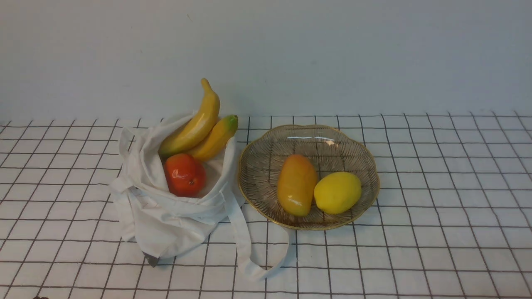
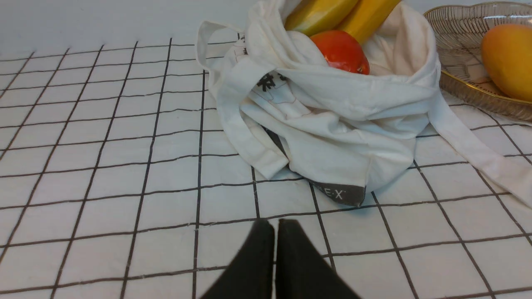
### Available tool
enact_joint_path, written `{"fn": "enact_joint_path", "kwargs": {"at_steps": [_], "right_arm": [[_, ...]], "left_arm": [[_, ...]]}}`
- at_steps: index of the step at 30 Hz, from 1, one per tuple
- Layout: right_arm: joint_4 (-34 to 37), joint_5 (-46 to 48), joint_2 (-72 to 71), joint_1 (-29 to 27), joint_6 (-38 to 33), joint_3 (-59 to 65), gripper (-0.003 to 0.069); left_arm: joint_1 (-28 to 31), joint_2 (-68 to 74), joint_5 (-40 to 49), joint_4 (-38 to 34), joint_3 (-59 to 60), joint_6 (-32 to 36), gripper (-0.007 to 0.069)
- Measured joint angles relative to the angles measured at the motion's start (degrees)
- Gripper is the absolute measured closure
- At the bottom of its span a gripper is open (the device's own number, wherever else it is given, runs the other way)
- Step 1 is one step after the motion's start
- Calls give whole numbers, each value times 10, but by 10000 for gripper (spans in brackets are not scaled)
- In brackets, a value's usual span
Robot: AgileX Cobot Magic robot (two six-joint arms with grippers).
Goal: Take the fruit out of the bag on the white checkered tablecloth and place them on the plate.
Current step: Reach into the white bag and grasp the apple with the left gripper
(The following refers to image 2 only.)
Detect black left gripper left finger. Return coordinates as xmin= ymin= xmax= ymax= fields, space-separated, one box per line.
xmin=202 ymin=219 xmax=275 ymax=299

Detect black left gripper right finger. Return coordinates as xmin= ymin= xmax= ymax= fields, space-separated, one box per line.
xmin=275 ymin=219 xmax=359 ymax=299

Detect red tomato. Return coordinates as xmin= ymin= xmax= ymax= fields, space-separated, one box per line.
xmin=310 ymin=30 xmax=370 ymax=75

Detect white cloth tote bag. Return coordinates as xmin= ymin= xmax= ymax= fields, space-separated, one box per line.
xmin=196 ymin=0 xmax=532 ymax=207

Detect white grid tablecloth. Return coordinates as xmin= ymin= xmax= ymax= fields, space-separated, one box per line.
xmin=0 ymin=37 xmax=532 ymax=299

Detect yellow banana with brown tip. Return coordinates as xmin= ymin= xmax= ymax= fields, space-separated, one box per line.
xmin=284 ymin=0 xmax=359 ymax=36

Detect yellow banana with green tip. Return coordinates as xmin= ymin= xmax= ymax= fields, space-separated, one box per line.
xmin=335 ymin=0 xmax=401 ymax=45

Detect orange yellow mango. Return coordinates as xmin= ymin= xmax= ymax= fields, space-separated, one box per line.
xmin=480 ymin=23 xmax=532 ymax=102

